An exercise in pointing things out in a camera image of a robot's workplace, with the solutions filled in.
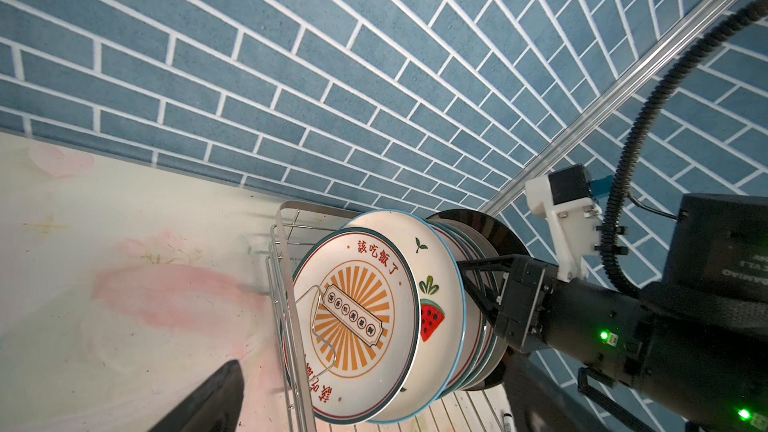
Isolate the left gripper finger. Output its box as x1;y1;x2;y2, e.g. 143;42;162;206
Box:
151;360;245;432

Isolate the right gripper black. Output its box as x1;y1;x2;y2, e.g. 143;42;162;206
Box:
457;254;558;354

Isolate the red green text plate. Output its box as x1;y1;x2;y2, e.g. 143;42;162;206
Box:
430;221;487;397

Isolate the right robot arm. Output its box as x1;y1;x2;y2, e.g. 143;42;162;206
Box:
459;194;767;431

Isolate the watermelon pattern plate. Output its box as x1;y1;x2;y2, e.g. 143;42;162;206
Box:
347;210;467;424

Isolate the black plate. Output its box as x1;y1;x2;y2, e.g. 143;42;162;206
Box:
426;209;530;391

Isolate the orange sunburst plate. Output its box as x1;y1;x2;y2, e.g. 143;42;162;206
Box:
292;227;420;425

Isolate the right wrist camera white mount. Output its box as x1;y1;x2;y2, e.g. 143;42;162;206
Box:
525;164;602;282

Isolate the metal wire dish rack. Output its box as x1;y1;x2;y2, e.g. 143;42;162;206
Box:
268;201;501;431

